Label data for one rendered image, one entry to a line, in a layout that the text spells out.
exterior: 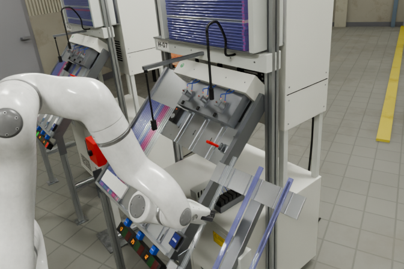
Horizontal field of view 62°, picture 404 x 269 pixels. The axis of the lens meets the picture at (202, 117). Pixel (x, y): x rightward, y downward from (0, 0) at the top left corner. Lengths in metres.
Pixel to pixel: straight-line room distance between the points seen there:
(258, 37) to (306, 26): 0.30
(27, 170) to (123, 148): 0.21
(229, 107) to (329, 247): 1.39
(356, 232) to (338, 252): 0.24
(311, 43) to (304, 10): 0.15
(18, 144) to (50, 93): 0.14
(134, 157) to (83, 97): 0.19
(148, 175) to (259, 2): 0.70
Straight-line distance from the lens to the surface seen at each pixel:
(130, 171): 0.86
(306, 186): 1.85
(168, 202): 0.86
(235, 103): 1.32
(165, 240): 1.39
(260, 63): 1.28
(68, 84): 0.79
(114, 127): 0.80
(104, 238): 2.61
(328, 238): 2.50
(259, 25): 1.24
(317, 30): 1.56
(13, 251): 0.91
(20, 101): 0.74
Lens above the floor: 1.67
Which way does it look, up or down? 23 degrees down
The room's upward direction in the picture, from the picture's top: 5 degrees counter-clockwise
